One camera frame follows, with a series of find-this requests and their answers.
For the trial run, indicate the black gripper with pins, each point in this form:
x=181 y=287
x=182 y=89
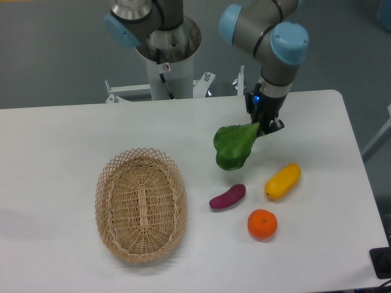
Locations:
x=264 y=103

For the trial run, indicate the green leafy vegetable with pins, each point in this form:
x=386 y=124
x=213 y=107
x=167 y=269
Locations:
x=233 y=145

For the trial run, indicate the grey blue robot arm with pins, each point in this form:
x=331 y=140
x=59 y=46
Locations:
x=261 y=30

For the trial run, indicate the yellow mango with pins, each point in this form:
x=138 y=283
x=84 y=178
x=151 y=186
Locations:
x=283 y=182

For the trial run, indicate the purple sweet potato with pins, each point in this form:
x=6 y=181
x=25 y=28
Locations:
x=229 y=198

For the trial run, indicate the orange tangerine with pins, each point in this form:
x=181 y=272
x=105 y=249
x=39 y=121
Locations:
x=262 y=224

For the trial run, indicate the white table leg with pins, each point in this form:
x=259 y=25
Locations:
x=377 y=141

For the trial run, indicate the woven wicker basket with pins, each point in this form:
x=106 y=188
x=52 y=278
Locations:
x=141 y=205

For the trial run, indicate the black device at table edge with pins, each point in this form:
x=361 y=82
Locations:
x=380 y=258

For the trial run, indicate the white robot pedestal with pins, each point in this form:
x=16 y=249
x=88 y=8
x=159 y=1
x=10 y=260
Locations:
x=168 y=56

